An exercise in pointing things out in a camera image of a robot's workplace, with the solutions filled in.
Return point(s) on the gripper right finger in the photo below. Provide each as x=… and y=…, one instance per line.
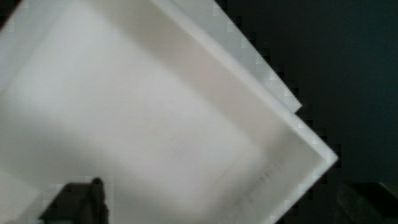
x=367, y=203

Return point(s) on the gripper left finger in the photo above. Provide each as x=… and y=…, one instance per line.
x=79, y=206

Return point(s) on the white drawer housing box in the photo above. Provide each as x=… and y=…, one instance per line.
x=143, y=103

